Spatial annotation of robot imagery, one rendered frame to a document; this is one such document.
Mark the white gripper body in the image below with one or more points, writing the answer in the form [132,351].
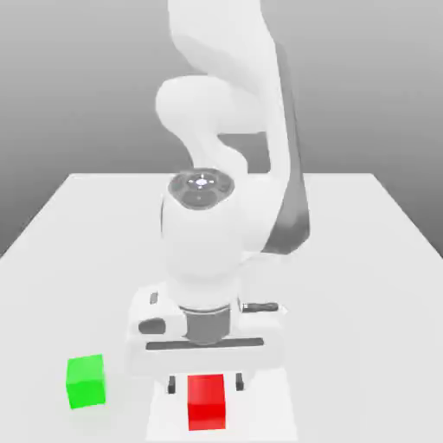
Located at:
[207,361]

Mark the small green cube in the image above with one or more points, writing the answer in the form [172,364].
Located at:
[86,382]

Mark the small red cube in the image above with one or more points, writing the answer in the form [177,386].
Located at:
[206,403]

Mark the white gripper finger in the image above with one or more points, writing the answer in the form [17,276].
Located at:
[170,385]
[240,381]

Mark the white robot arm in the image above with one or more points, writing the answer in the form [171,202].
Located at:
[207,242]

